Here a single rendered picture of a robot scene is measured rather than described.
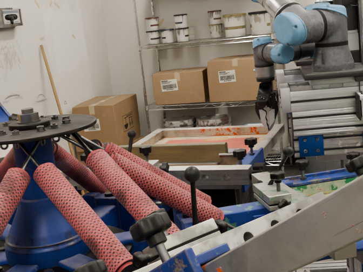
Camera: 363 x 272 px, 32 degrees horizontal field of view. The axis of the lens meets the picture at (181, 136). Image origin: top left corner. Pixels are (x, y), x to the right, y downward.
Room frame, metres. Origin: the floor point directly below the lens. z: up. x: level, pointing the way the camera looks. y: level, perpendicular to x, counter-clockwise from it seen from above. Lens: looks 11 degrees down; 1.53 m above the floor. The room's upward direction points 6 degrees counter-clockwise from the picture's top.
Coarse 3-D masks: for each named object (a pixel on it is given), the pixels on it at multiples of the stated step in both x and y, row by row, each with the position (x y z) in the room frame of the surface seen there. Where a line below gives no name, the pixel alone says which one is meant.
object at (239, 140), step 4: (216, 140) 2.64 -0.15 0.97; (220, 140) 2.63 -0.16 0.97; (224, 140) 2.62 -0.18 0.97; (228, 140) 2.61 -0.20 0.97; (232, 140) 2.61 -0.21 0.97; (236, 140) 2.60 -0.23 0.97; (240, 140) 2.59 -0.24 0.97; (244, 140) 2.58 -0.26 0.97; (244, 144) 2.51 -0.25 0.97; (244, 148) 2.44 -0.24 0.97; (248, 148) 2.43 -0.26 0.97
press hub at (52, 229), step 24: (24, 120) 1.38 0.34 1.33; (48, 120) 1.40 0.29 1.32; (72, 120) 1.43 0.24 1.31; (96, 120) 1.41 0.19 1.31; (0, 144) 1.26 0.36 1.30; (24, 144) 1.36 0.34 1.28; (48, 144) 1.39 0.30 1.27; (24, 216) 1.35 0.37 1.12; (48, 216) 1.35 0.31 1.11; (0, 240) 1.53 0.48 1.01; (24, 240) 1.33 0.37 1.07; (48, 240) 1.32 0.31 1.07; (72, 240) 1.34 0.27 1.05; (24, 264) 1.32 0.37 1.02; (48, 264) 1.31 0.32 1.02
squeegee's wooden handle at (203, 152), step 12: (156, 144) 2.22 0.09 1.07; (168, 144) 2.20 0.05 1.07; (180, 144) 2.18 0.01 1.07; (192, 144) 2.16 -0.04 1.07; (204, 144) 2.14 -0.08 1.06; (216, 144) 2.13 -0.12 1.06; (144, 156) 2.22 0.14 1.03; (156, 156) 2.20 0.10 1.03; (168, 156) 2.19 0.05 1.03; (180, 156) 2.17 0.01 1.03; (192, 156) 2.16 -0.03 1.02; (204, 156) 2.14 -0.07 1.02; (216, 156) 2.13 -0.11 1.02
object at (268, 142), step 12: (156, 132) 2.78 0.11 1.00; (168, 132) 2.81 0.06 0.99; (180, 132) 2.79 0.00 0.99; (192, 132) 2.77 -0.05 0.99; (204, 132) 2.75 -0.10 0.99; (216, 132) 2.73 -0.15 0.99; (228, 132) 2.71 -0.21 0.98; (240, 132) 2.69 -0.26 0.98; (252, 132) 2.67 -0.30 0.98; (264, 132) 2.65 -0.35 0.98; (276, 132) 2.51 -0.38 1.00; (144, 144) 2.61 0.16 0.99; (264, 144) 2.33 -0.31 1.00; (264, 156) 2.26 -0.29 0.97
